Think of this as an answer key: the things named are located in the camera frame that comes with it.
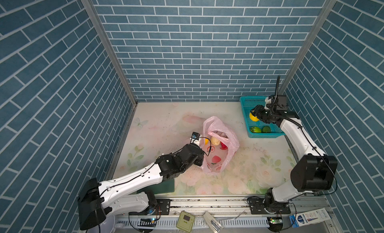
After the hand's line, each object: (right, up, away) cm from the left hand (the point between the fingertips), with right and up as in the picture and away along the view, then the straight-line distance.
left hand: (203, 151), depth 75 cm
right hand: (+30, +21, +12) cm, 38 cm away
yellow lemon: (+28, +17, +7) cm, 33 cm away
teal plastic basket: (+32, +26, +30) cm, 51 cm away
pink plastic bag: (+11, 0, +18) cm, 21 cm away
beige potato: (+8, +2, +18) cm, 19 cm away
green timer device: (-9, -31, -6) cm, 33 cm away
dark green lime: (+43, +9, +24) cm, 50 cm away
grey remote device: (+5, -32, -7) cm, 33 cm away
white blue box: (+51, -31, -4) cm, 59 cm away
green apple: (+35, +9, +23) cm, 42 cm away
